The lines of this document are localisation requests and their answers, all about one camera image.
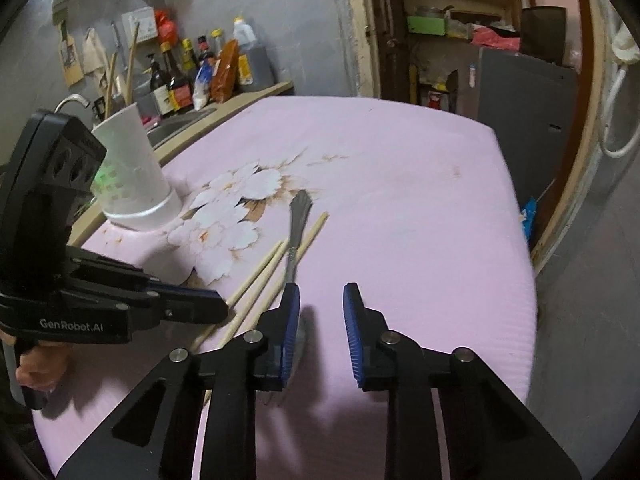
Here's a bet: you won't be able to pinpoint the dark grey cabinet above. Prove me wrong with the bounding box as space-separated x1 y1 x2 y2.
477 49 577 206

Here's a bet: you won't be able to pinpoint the large clear oil jug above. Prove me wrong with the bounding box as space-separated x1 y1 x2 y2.
233 16 274 92

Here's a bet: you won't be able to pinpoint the white wall basket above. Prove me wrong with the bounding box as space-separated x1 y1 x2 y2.
122 6 158 46

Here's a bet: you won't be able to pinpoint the stainless steel sink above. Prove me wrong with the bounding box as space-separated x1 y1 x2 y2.
146 107 216 148

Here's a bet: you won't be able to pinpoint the metal spoon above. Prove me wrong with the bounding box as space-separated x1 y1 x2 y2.
257 187 315 406

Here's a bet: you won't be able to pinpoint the dark wine bottle white label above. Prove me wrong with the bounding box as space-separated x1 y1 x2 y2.
148 53 175 118

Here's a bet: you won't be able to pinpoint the red white bottle on floor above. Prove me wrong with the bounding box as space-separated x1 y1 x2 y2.
427 87 449 112

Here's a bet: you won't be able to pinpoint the wooden cutting board hanging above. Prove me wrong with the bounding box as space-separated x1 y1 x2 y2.
58 20 84 88

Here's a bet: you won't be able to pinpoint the hanging white rubber gloves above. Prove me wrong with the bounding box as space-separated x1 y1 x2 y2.
612 22 640 65

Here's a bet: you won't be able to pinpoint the dark sauce bottle red label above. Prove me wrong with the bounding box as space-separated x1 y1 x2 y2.
198 36 215 66

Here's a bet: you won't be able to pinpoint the soy sauce bottle yellow label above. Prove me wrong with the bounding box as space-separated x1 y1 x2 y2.
160 41 193 114

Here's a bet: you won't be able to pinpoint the chrome faucet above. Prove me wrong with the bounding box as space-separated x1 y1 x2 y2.
54 93 91 113

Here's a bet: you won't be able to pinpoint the white seasoning packet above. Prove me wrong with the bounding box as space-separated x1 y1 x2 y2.
193 61 213 110

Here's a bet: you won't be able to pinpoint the black box on cabinet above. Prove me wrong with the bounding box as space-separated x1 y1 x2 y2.
520 6 566 65

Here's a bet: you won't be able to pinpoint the pink floral table mat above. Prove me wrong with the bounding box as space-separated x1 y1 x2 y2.
31 95 539 480

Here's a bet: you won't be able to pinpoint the person's left hand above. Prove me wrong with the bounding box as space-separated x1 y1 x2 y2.
13 341 73 391

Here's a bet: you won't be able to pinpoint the hanging beige towel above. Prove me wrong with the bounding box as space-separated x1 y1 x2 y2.
82 27 110 96

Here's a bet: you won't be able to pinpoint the white hose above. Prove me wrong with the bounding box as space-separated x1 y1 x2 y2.
598 62 640 161

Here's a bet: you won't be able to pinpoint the red plastic bag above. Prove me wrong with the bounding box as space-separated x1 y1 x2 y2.
154 10 179 48

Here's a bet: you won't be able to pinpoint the yellow-capped thin bottle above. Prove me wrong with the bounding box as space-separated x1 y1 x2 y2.
210 28 226 56

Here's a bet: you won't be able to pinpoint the wooden chopstick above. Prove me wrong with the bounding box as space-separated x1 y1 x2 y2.
214 210 330 351
189 240 284 353
104 51 118 120
124 22 140 106

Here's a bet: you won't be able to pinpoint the red cloth on cabinet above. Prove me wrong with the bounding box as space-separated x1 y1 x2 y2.
472 26 521 52

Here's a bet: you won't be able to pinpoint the wooden shelf unit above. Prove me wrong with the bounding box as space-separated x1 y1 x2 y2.
367 0 526 103

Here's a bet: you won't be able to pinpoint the white plastic utensil holder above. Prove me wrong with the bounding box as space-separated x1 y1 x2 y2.
91 104 182 232

